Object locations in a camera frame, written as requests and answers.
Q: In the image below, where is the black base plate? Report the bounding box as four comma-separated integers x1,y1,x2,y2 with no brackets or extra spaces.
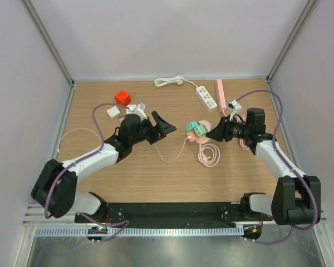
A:
89,202,272,228

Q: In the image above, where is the pink power strip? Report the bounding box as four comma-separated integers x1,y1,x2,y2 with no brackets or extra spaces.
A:
215,79,227,114

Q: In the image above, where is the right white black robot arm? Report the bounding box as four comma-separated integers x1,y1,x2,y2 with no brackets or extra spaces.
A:
207,108,321,226

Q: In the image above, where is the white power strip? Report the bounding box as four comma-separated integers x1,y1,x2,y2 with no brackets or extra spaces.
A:
195,86,218,112

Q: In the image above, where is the red cube plug adapter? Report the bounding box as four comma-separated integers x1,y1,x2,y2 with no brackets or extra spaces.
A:
114,90,131,106

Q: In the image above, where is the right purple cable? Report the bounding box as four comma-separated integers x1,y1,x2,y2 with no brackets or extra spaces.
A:
233,89,321,245

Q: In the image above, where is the aluminium frame rail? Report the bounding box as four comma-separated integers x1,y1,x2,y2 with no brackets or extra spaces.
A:
22,203,75,226

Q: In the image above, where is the pink round socket base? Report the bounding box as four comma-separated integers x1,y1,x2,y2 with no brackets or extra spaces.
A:
188,120,212,145

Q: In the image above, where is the white square charger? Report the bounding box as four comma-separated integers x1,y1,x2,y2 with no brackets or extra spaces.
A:
126,104,137,113

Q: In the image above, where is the purple cable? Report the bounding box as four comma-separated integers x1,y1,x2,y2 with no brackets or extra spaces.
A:
44,103,130,243
233,89,321,245

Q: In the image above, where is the white slotted cable duct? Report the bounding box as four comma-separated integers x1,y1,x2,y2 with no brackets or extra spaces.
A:
35,225,244,237

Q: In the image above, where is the white power strip cable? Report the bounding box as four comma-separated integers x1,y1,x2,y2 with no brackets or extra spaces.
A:
154,75,198,88

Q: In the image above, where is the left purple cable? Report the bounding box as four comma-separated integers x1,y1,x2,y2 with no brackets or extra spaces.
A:
44,103,130,243

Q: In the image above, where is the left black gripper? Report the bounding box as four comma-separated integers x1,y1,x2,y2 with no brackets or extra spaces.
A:
130,111,175,145

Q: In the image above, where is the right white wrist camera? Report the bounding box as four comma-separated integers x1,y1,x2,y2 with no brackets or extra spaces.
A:
227,100,242,120

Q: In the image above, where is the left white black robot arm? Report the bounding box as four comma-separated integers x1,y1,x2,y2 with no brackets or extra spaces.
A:
31,111,176,223

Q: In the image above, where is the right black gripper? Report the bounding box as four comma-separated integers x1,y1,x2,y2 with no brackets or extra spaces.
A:
207,115,251,142

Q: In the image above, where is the teal plug adapter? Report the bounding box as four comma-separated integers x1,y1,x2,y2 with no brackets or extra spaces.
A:
186,121,201,131

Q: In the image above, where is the small pink plug adapter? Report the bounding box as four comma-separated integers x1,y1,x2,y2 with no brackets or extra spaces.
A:
186,132,198,142

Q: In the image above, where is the green plug adapter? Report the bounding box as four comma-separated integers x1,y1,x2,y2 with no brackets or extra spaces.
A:
194,125,208,137

